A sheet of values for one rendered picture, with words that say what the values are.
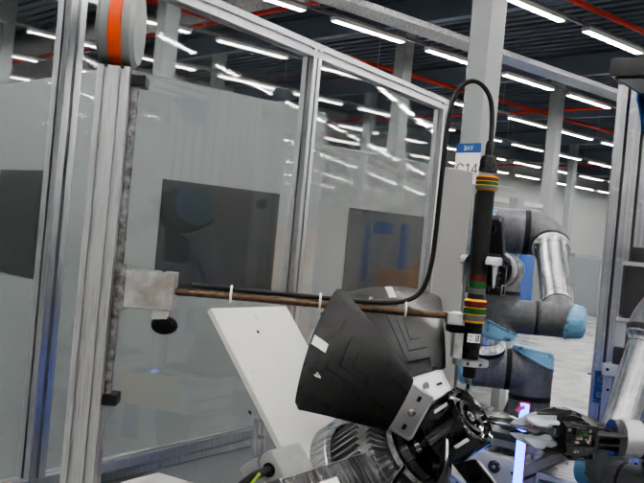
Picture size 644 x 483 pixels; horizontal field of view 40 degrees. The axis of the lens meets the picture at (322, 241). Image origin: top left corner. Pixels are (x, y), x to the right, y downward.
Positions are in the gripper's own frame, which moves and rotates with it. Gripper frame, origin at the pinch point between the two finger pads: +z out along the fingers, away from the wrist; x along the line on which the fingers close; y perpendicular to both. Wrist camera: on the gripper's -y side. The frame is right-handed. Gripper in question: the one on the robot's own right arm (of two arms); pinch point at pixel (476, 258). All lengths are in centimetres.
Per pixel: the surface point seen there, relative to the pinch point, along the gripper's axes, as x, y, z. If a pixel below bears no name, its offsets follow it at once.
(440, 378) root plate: 4.4, 23.5, 2.0
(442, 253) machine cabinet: 124, 0, -456
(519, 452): -6, 43, -36
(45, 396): 76, 35, 27
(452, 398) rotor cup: -0.6, 25.3, 11.8
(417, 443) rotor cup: 5.2, 34.4, 11.5
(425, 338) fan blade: 9.2, 16.9, -2.8
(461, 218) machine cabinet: 116, -27, -472
